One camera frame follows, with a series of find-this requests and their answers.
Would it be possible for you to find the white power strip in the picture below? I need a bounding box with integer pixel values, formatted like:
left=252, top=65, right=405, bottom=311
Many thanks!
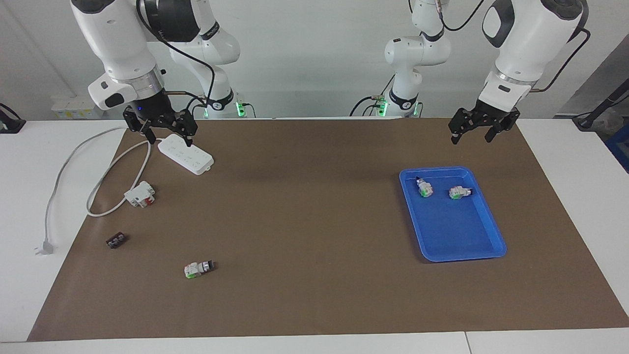
left=157, top=134, right=215, bottom=176

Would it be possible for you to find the black stand with cables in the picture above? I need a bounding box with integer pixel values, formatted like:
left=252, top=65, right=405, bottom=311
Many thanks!
left=572, top=79, right=629, bottom=131

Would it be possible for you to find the stack of white boxes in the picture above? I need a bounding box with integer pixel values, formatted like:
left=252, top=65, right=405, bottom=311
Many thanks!
left=51, top=95, right=105, bottom=119

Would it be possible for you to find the black base cable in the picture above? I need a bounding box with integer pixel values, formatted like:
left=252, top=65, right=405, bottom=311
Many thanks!
left=350, top=74, right=395, bottom=118

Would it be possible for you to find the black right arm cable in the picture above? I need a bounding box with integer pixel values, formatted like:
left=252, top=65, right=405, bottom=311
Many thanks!
left=136, top=0, right=217, bottom=113

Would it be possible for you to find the grey power cable with plug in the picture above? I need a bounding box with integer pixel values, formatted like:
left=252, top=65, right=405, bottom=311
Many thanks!
left=33, top=126, right=165, bottom=256

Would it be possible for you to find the black clamp mount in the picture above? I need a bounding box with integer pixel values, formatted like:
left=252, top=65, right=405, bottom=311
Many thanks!
left=0, top=102, right=26, bottom=134

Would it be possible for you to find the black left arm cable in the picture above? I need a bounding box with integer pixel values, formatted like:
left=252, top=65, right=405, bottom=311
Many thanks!
left=531, top=27, right=591, bottom=94

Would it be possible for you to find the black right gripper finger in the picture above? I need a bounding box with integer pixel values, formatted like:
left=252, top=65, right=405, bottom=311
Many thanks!
left=122, top=108, right=157, bottom=145
left=176, top=109, right=199, bottom=148

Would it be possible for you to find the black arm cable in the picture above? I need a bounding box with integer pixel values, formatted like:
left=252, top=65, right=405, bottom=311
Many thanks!
left=531, top=27, right=591, bottom=94
left=136, top=0, right=217, bottom=113

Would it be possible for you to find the white red circuit breaker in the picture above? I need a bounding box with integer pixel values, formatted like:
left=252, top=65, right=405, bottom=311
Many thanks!
left=123, top=180, right=156, bottom=208

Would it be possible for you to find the blue crate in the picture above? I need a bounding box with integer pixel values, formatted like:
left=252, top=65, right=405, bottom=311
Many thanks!
left=604, top=124, right=629, bottom=174

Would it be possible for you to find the brown paper table mat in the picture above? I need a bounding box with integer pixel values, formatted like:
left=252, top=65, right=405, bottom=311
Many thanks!
left=27, top=118, right=629, bottom=342

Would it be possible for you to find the blue plastic tray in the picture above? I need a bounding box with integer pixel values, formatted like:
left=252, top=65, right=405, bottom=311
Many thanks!
left=399, top=166, right=507, bottom=263

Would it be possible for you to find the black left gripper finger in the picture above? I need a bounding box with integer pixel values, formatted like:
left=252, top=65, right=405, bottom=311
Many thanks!
left=484, top=116, right=513, bottom=144
left=448, top=109, right=471, bottom=146

